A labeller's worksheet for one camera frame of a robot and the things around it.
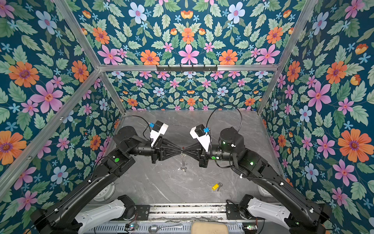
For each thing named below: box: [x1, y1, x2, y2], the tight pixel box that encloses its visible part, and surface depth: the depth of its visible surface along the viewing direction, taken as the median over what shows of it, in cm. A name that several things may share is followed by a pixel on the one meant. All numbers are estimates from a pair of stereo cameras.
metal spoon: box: [148, 223, 183, 234], surface depth 72 cm
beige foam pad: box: [190, 221, 229, 234], surface depth 67 cm
